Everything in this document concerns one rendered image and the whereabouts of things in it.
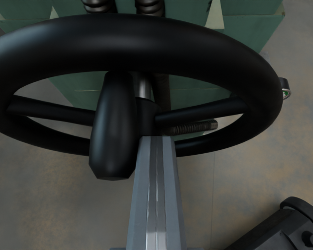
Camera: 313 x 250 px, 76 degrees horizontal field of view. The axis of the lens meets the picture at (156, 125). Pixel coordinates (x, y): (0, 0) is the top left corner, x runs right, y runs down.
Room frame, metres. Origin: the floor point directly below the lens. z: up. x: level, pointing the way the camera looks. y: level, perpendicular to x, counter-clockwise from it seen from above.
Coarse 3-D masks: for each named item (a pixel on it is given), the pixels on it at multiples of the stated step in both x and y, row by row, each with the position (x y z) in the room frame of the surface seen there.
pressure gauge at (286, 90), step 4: (280, 80) 0.20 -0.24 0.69; (284, 80) 0.20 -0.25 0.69; (284, 84) 0.20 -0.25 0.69; (288, 84) 0.20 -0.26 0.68; (284, 88) 0.19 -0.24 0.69; (288, 88) 0.19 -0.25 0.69; (284, 92) 0.19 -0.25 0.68; (288, 92) 0.19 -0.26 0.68; (284, 96) 0.19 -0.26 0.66; (288, 96) 0.18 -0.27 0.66
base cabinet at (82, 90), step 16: (64, 80) 0.26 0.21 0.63; (80, 80) 0.25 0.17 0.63; (96, 80) 0.25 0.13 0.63; (176, 80) 0.25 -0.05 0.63; (192, 80) 0.25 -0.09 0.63; (80, 96) 0.25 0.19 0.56; (96, 96) 0.25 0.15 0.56; (176, 96) 0.25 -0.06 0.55; (192, 96) 0.25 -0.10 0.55; (208, 96) 0.25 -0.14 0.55; (224, 96) 0.25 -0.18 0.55
